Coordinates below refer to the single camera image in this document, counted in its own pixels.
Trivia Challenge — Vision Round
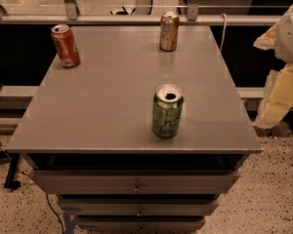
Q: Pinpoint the bottom cabinet drawer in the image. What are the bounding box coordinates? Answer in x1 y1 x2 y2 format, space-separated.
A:
76 217 205 231

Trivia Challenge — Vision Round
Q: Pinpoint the cabinet drawer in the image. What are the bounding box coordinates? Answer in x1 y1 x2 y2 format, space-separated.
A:
59 198 218 216
76 217 205 231
30 171 240 195

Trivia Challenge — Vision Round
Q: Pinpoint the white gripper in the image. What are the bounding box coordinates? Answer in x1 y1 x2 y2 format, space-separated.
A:
253 4 293 129

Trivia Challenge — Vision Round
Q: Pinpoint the top cabinet drawer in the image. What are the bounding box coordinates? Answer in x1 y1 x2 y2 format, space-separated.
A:
30 171 240 195

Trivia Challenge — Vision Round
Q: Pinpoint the green soda can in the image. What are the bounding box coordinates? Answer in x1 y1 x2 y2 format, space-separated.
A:
152 84 184 138

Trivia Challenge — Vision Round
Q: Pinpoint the gold brown soda can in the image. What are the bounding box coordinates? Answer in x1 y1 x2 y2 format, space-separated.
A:
159 12 180 52

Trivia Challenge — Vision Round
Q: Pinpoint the grey drawer cabinet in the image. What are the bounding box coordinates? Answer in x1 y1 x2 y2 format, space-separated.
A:
6 24 263 234

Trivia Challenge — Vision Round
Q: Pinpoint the middle cabinet drawer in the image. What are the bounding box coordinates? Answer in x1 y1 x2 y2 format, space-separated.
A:
59 198 218 216

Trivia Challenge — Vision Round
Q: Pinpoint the black floor cable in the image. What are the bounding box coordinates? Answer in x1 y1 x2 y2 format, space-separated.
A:
0 139 65 234

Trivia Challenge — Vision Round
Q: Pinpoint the black stand leg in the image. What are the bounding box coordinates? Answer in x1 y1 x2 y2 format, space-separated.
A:
4 154 21 190

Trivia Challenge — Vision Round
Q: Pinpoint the metal railing frame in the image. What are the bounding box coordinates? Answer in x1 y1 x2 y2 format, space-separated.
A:
0 0 290 25

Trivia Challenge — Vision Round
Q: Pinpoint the white cable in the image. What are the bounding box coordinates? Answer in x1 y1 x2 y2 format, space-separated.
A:
219 13 229 53

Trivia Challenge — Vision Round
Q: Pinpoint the orange soda can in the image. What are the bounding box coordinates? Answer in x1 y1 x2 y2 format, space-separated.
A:
51 24 80 67

